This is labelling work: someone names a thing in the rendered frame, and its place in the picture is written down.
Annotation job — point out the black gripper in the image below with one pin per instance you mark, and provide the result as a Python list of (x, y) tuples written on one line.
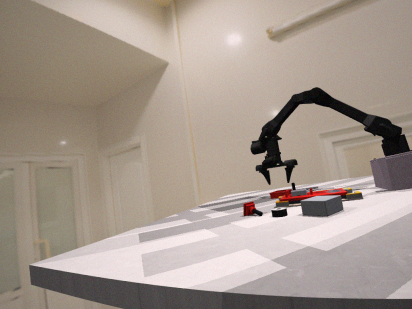
[(290, 164)]

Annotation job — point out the black toy tyre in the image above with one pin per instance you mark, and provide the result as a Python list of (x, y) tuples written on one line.
[(279, 212)]

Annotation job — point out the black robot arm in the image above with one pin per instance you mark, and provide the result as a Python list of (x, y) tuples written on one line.
[(393, 142)]

